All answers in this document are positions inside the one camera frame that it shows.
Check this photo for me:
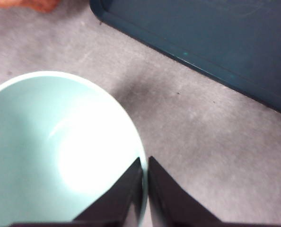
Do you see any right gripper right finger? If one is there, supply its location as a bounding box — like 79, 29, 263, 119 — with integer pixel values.
149, 156, 224, 227

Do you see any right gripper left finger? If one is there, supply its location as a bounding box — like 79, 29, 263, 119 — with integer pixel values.
71, 157, 143, 227

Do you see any teal ribbed bowl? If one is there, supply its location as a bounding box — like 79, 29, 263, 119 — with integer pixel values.
0, 70, 148, 227

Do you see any dark rectangular tray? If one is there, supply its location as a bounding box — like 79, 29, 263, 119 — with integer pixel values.
89, 0, 281, 119

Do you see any brown wicker basket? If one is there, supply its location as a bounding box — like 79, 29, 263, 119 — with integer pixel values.
0, 0, 61, 13

